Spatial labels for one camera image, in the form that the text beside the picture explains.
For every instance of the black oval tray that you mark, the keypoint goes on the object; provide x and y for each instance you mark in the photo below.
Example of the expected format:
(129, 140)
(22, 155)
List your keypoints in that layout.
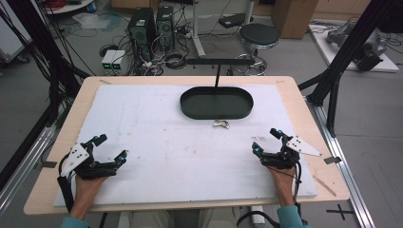
(216, 104)

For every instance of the flat black device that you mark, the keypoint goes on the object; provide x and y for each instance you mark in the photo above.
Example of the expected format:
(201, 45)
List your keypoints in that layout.
(234, 20)

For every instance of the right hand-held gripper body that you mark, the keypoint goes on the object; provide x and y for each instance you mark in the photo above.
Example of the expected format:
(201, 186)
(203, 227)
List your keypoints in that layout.
(282, 158)

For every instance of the grey and black machine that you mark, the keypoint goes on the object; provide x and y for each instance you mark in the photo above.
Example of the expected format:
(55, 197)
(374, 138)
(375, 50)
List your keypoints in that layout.
(367, 47)

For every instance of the black metal frame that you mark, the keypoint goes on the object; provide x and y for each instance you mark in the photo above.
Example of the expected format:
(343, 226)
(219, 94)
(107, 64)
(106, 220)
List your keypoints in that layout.
(47, 47)
(345, 50)

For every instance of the person's right hand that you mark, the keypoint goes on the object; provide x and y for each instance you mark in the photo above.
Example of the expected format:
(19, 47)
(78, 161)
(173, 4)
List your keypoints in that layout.
(282, 180)

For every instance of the large black computer tower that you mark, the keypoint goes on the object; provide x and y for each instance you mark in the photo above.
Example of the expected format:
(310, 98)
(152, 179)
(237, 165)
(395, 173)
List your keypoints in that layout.
(141, 30)

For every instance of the white round table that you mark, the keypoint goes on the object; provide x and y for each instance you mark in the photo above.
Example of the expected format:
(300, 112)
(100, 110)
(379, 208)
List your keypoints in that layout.
(69, 6)

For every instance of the slim black computer tower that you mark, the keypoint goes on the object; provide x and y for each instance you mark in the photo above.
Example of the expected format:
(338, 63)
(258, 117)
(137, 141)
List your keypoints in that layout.
(165, 27)

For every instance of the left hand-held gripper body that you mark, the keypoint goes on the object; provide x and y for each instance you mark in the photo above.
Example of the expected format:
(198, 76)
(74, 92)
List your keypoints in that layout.
(95, 170)

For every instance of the white foam board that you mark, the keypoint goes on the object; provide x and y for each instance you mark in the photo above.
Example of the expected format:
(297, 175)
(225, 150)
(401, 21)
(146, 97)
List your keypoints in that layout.
(177, 164)

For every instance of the aluminium rail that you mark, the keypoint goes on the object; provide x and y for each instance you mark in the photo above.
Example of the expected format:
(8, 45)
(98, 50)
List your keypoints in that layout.
(345, 177)
(22, 167)

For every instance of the white floor board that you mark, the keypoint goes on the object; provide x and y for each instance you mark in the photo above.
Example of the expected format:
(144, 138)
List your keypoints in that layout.
(329, 53)

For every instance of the black hook stand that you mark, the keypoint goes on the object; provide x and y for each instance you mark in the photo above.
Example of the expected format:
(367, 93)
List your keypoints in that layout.
(218, 61)

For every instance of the clear plastic sheet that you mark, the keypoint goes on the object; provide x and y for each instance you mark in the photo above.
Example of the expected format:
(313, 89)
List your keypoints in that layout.
(92, 20)

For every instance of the black tape cross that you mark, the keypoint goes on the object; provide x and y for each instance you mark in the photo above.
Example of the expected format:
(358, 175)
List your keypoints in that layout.
(340, 212)

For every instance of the light wooden table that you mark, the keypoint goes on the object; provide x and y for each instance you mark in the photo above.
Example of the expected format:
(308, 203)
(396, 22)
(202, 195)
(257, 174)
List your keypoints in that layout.
(329, 183)

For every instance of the black round stool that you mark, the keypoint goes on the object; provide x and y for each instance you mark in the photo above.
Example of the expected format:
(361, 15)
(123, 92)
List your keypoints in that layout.
(259, 34)

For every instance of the brown cardboard box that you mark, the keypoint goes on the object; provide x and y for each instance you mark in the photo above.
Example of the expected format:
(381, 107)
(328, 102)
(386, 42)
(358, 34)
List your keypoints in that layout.
(293, 17)

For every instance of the white table foot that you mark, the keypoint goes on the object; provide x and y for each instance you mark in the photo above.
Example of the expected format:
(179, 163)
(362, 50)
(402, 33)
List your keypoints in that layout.
(257, 215)

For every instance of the black tape piece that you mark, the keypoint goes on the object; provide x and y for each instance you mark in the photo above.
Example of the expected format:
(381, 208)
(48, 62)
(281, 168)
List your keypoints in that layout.
(46, 164)
(332, 160)

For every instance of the thin wooden stick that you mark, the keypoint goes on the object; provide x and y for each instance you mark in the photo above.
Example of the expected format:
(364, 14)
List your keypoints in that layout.
(324, 186)

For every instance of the white desk leg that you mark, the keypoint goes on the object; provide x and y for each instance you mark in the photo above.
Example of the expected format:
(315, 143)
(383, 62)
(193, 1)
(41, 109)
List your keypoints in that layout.
(198, 31)

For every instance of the person's left hand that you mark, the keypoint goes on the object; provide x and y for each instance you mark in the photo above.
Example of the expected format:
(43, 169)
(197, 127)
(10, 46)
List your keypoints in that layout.
(90, 186)

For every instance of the white power supply unit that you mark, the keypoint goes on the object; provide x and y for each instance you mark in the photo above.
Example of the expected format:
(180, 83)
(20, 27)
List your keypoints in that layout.
(118, 60)
(108, 60)

